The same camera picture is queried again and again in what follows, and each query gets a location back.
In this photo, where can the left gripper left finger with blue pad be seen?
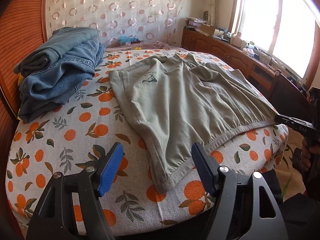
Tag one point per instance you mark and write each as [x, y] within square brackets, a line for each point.
[54, 216]

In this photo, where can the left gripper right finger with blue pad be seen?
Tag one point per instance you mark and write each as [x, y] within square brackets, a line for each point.
[244, 206]

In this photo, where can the grey green pants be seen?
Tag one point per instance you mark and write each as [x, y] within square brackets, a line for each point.
[174, 102]

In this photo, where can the person right hand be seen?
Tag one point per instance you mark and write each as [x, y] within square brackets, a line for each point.
[305, 156]

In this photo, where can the orange print bed sheet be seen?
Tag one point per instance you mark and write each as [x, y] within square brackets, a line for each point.
[77, 134]

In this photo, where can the long wooden sideboard cabinet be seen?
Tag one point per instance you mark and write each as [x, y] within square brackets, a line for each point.
[263, 78]

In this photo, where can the white plastic jug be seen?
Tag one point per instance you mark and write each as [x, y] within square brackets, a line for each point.
[236, 39]

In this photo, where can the folded blue jeans stack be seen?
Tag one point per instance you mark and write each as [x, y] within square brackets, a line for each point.
[57, 69]

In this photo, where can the cardboard box on cabinet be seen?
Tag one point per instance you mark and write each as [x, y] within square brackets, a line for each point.
[211, 30]

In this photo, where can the stack of papers on cabinet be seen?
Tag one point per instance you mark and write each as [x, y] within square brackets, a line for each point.
[194, 23]

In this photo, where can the blue item on box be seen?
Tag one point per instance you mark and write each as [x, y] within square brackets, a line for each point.
[125, 40]

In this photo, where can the wooden slatted headboard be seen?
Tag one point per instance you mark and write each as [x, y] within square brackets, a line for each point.
[23, 29]

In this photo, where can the circle pattern sheer curtain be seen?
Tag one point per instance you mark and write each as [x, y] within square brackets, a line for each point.
[150, 21]

